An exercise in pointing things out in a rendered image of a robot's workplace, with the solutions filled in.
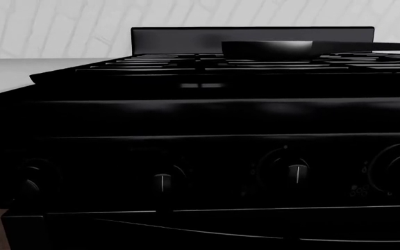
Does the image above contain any black gas stove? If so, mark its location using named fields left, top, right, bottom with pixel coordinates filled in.
left=0, top=25, right=400, bottom=250

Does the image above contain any black stove grate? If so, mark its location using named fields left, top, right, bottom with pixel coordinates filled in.
left=76, top=52, right=400, bottom=74

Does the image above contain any black frying pan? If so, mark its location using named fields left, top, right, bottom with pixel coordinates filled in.
left=221, top=40, right=400, bottom=61

